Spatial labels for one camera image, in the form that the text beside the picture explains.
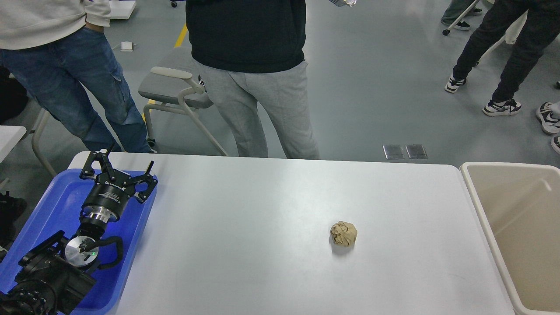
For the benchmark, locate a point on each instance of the grey office chair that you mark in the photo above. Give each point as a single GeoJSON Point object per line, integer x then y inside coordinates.
{"type": "Point", "coordinates": [173, 86]}

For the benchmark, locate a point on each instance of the white side table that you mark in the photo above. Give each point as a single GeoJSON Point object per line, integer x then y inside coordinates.
{"type": "Point", "coordinates": [11, 135]}

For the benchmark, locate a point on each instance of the person in blue jeans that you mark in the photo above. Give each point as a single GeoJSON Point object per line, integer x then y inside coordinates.
{"type": "Point", "coordinates": [58, 51]}

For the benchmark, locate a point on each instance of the metal floor plate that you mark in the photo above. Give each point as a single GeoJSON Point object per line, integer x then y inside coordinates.
{"type": "Point", "coordinates": [393, 152]}
{"type": "Point", "coordinates": [416, 151]}

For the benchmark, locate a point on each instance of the clear plastic bag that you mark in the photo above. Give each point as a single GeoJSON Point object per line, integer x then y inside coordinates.
{"type": "Point", "coordinates": [343, 3]}

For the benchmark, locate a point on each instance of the white box on floor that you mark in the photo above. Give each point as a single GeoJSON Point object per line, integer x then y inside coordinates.
{"type": "Point", "coordinates": [122, 9]}

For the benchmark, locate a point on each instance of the person's foot far background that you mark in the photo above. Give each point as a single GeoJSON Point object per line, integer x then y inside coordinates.
{"type": "Point", "coordinates": [455, 8]}

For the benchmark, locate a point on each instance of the beige plastic bin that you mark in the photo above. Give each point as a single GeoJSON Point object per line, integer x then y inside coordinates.
{"type": "Point", "coordinates": [518, 206]}

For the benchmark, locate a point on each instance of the small white floor adapter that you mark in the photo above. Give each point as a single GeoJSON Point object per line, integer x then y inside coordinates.
{"type": "Point", "coordinates": [126, 46]}

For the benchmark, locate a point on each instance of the person in black sweater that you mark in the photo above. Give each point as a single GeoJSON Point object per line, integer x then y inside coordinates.
{"type": "Point", "coordinates": [250, 52]}

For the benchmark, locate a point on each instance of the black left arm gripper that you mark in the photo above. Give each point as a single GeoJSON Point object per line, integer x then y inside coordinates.
{"type": "Point", "coordinates": [108, 196]}

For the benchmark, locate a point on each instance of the crumpled brown paper ball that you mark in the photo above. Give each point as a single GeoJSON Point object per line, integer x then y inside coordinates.
{"type": "Point", "coordinates": [343, 234]}

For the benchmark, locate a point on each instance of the left metal floor plate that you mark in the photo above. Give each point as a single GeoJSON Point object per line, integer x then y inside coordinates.
{"type": "Point", "coordinates": [393, 152]}

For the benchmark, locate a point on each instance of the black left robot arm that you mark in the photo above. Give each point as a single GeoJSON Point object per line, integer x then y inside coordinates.
{"type": "Point", "coordinates": [75, 251]}

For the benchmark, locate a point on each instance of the right metal floor plate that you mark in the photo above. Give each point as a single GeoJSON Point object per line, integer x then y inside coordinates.
{"type": "Point", "coordinates": [416, 151]}

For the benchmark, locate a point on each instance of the person in black trousers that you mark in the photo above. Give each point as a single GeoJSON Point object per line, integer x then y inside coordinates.
{"type": "Point", "coordinates": [539, 31]}

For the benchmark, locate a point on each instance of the black white sneakers at edge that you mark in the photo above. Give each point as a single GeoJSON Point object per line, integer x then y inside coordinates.
{"type": "Point", "coordinates": [548, 115]}

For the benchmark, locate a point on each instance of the white chair leg with caster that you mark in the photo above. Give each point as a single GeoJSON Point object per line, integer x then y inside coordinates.
{"type": "Point", "coordinates": [471, 10]}

